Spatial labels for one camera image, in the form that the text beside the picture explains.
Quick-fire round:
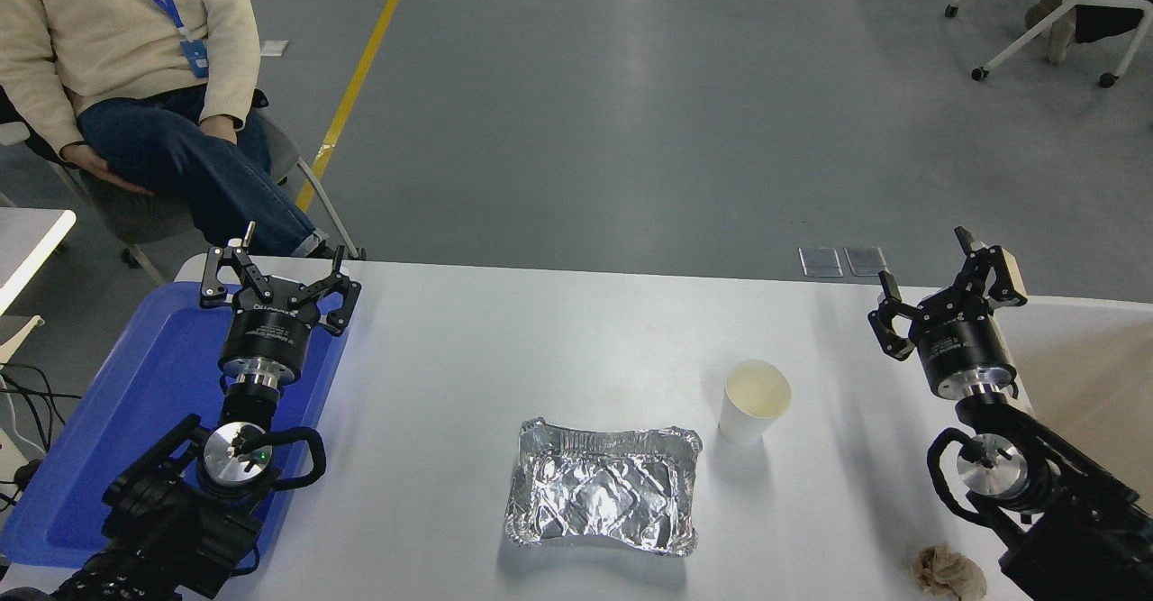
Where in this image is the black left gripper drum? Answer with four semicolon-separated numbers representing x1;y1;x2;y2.
222;278;323;372

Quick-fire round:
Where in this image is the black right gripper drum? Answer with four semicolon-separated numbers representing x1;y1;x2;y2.
910;297;1017;392

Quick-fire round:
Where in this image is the white paper cup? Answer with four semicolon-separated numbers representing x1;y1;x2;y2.
718;360;794;446

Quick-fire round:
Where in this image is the person's right hand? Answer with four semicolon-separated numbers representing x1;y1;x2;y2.
61;142;155;197

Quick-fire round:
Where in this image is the clear floor plate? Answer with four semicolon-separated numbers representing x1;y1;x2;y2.
845;246;891;278
799;247;844;278

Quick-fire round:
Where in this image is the grey chair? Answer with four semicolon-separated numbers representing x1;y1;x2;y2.
0;87;366;288

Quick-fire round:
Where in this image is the blue plastic tray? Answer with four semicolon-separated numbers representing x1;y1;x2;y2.
0;281;352;570

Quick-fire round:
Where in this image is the large pale bin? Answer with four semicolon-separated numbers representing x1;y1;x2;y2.
986;295;1153;505

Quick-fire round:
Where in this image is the white side table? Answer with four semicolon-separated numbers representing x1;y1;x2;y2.
0;207;77;314

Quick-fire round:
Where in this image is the crumpled tan paper ball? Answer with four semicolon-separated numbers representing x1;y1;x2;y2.
912;543;987;601

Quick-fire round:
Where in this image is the person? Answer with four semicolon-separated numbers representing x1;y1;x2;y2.
0;0;330;260
1025;0;1153;67

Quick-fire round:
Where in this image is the white wheeled office chair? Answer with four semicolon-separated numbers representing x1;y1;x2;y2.
944;0;1153;89

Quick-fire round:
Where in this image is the crinkled foil tray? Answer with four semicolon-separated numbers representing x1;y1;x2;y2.
504;417;704;557

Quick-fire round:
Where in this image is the blue lanyard badge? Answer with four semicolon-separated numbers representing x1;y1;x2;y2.
115;0;210;79

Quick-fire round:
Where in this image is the black cable bundle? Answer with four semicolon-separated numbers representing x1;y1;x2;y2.
0;362;84;512

